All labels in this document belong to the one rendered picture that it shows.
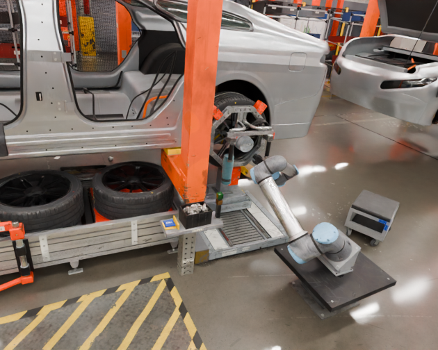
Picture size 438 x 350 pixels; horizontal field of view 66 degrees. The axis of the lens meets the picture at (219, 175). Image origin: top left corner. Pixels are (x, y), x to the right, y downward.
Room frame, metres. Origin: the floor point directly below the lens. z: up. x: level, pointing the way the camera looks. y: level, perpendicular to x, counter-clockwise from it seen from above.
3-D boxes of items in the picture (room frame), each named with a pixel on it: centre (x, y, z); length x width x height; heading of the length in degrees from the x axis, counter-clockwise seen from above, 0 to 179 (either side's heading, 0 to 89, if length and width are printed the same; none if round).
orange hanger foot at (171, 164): (2.51, 0.34, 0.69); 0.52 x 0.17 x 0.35; 27
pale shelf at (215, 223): (1.99, 0.16, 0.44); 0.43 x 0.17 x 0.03; 117
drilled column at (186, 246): (1.97, 0.18, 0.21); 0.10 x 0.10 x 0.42; 27
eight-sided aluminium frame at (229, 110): (2.73, -0.12, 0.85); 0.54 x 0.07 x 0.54; 117
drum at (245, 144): (2.66, -0.15, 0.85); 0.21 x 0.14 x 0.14; 27
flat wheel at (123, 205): (2.45, 0.70, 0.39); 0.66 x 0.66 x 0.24
